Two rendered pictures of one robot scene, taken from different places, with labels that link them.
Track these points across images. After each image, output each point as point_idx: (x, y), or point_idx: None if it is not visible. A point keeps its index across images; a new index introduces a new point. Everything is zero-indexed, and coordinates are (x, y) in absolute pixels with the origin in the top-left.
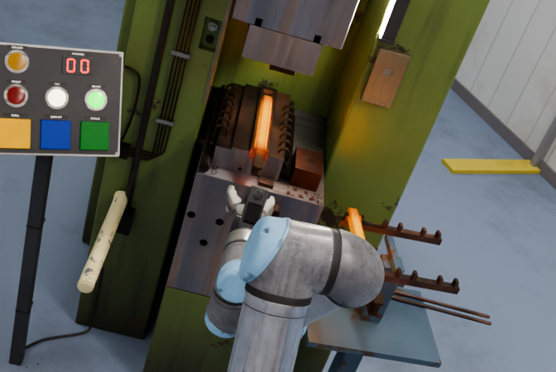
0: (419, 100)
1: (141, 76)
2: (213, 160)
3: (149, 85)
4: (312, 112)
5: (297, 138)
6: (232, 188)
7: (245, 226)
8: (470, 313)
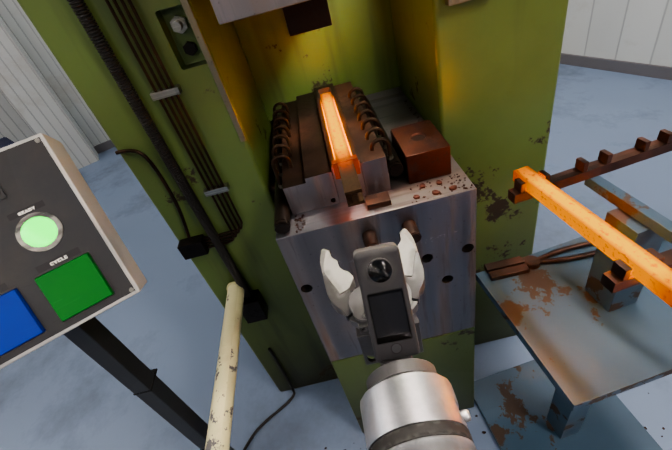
0: None
1: (147, 153)
2: (292, 209)
3: (162, 158)
4: (383, 89)
5: (384, 121)
6: (326, 257)
7: (388, 349)
8: None
